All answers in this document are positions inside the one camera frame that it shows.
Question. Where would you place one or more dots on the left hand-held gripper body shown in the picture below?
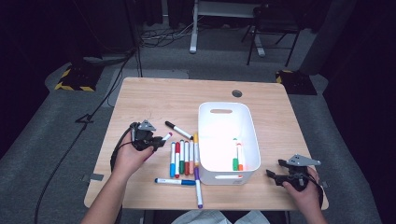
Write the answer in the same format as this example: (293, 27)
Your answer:
(143, 138)

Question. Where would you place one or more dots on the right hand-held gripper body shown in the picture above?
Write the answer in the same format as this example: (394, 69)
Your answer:
(295, 177)

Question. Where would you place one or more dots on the magenta marker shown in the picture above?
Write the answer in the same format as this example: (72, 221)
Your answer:
(168, 136)

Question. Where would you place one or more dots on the light blue marker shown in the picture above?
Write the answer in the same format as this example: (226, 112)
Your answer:
(172, 158)

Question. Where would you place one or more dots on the black marker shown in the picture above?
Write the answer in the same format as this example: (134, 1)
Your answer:
(179, 130)

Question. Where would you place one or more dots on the red marker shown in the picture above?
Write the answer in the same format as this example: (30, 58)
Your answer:
(177, 158)

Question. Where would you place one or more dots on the dark green marker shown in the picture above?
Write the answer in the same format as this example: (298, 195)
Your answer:
(182, 157)

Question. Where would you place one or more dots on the brown marker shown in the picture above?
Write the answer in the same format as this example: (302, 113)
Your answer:
(186, 158)

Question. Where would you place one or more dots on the salmon pink marker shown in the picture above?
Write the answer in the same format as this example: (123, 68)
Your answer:
(191, 157)

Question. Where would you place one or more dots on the yellow marker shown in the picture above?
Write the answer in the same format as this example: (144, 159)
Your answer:
(196, 149)

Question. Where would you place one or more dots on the dark blue marker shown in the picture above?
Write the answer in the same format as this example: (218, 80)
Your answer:
(174, 181)

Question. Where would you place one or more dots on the orange marker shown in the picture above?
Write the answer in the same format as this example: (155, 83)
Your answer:
(240, 155)

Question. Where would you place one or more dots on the light green marker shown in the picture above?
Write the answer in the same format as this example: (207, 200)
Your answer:
(235, 154)

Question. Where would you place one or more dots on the white plastic bin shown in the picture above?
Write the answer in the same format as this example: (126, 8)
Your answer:
(229, 143)

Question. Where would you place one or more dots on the purple marker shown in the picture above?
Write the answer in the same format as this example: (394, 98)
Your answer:
(198, 189)

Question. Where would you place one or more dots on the person's right hand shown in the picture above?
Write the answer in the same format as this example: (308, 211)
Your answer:
(306, 196)

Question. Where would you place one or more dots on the person's left hand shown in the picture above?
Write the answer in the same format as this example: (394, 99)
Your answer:
(130, 161)

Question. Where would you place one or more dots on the black stand pole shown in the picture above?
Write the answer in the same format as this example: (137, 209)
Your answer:
(139, 67)

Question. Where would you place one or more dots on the black yellow striped stand base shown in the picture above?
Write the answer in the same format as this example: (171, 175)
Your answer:
(295, 82)
(77, 79)

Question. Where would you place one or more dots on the grey table grommet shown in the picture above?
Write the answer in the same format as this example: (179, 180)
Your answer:
(237, 93)

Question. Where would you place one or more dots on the grey curtain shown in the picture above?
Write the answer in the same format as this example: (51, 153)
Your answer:
(327, 37)

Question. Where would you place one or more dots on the black chair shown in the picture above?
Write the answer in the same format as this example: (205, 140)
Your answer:
(274, 23)

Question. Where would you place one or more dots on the grey metal table bracket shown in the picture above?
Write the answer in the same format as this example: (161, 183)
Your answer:
(324, 184)

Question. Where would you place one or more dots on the white desk frame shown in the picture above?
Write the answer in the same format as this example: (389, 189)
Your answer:
(193, 31)

